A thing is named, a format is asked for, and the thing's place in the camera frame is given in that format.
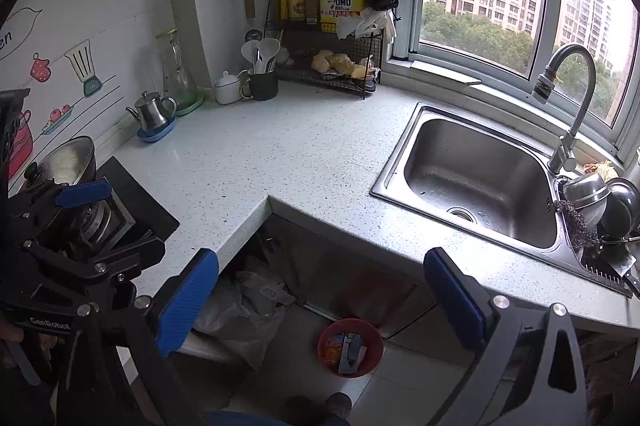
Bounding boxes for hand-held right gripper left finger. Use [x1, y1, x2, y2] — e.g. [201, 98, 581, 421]
[57, 249, 221, 426]

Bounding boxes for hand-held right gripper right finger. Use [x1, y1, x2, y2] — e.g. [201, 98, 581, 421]
[423, 247, 588, 426]

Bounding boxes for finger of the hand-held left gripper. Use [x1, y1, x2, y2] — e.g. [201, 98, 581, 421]
[22, 239, 167, 307]
[10, 180, 112, 239]

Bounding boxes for red trash bin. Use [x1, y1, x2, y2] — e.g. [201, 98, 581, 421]
[317, 317, 385, 380]

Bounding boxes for person's left hand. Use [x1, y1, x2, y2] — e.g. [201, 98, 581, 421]
[0, 312, 58, 370]

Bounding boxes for steel cooking pot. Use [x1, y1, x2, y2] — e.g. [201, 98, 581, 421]
[25, 135, 97, 188]

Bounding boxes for translucent plastic bag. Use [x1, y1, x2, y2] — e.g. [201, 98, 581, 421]
[192, 256, 297, 370]

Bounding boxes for black gas stove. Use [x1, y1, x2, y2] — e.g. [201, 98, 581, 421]
[65, 156, 181, 263]

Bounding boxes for sink drain strainer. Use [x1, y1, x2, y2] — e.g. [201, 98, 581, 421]
[446, 206, 479, 225]

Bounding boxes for blue saucer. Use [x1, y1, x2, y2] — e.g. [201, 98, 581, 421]
[136, 116, 177, 143]

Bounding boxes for steel teapot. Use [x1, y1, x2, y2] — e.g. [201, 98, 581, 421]
[125, 90, 178, 133]

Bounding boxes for lower cabinet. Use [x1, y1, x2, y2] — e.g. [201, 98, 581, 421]
[265, 211, 441, 337]

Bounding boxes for stainless steel sink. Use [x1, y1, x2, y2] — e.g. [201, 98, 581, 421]
[370, 104, 633, 298]

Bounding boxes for dark steel wool scrubber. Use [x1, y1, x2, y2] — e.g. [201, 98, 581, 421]
[552, 199, 601, 253]

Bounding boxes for green tray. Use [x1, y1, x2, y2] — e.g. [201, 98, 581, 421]
[175, 91, 206, 117]

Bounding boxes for glass carafe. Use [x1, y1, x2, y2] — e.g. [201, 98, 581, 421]
[156, 29, 199, 110]

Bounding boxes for black slotted tray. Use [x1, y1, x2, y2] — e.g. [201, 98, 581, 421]
[580, 236, 640, 298]

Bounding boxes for person's shoe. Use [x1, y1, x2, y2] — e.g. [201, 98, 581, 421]
[285, 392, 354, 423]

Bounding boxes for white lidded pot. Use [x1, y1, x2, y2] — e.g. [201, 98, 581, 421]
[214, 71, 249, 105]

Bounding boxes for dark steel bowl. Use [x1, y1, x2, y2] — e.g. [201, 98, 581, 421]
[597, 180, 640, 238]

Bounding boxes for yellow dish cloth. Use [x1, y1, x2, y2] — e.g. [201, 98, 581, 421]
[582, 160, 619, 180]

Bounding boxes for black mug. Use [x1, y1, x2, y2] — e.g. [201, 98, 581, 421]
[240, 69, 280, 102]

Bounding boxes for small white spoon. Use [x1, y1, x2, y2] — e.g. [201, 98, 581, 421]
[241, 40, 261, 75]

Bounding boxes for steel faucet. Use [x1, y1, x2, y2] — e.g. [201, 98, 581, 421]
[531, 44, 598, 177]

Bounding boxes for white spoons and utensils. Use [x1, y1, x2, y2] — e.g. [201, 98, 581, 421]
[257, 38, 281, 72]

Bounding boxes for green trees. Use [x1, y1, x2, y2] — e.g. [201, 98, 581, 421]
[419, 1, 622, 125]

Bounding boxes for white plastic bag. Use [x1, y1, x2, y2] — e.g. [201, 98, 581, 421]
[336, 9, 396, 42]

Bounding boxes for kitchen wall sticker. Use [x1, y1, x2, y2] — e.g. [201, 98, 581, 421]
[0, 6, 119, 183]

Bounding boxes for black wire rack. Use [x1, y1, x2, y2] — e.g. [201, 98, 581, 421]
[264, 0, 386, 101]

